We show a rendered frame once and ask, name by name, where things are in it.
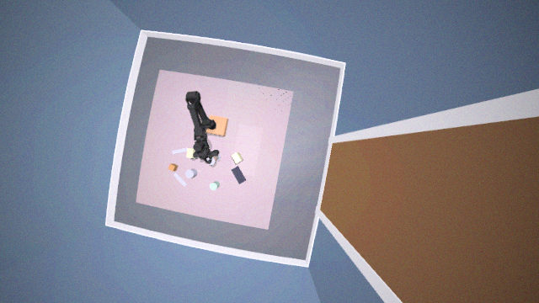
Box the pale grey cylinder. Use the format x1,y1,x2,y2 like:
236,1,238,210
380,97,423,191
210,181,220,190

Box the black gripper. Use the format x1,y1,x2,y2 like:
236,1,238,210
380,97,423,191
193,145,220,163

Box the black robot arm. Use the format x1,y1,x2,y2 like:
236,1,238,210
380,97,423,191
186,91,216,159

